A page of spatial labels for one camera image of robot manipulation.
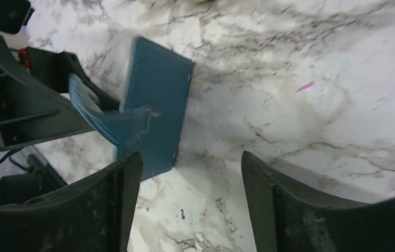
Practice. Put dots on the blue leather card holder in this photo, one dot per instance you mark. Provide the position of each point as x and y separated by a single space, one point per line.
151 112

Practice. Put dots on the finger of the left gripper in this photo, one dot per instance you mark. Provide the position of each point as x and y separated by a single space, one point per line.
31 112
53 70

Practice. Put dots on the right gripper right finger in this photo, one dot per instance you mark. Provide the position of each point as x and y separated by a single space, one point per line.
288 215

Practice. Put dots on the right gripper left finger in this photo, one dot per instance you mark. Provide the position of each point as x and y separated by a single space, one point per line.
91 214

